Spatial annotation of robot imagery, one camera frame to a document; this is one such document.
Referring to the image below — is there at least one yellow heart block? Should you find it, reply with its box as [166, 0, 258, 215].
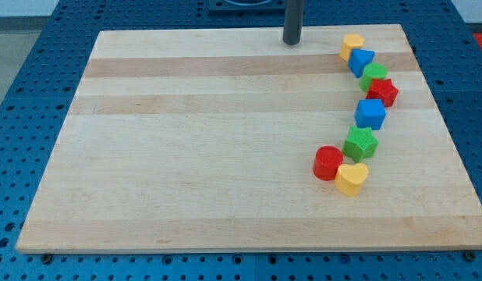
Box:
[334, 163, 369, 197]

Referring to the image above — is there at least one blue triangle block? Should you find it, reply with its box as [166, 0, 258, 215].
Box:
[348, 49, 376, 78]

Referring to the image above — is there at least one red star block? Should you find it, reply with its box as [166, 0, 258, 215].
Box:
[366, 79, 399, 108]

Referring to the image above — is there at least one light wooden board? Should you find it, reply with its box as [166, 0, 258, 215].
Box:
[16, 24, 482, 254]

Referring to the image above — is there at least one green star block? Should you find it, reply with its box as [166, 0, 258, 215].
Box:
[342, 126, 379, 163]

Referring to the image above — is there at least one red cylinder block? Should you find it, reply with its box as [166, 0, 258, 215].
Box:
[313, 146, 343, 181]

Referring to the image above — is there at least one blue cube block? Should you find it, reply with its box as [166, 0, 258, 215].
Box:
[354, 99, 387, 130]

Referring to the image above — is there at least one yellow pentagon block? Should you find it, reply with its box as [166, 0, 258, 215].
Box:
[339, 34, 365, 62]

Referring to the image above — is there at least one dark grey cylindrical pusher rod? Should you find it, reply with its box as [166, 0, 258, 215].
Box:
[282, 0, 305, 45]

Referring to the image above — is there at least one green circle block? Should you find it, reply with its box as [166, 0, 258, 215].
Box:
[359, 62, 388, 92]

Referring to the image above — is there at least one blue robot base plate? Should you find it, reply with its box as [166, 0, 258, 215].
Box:
[205, 0, 285, 12]

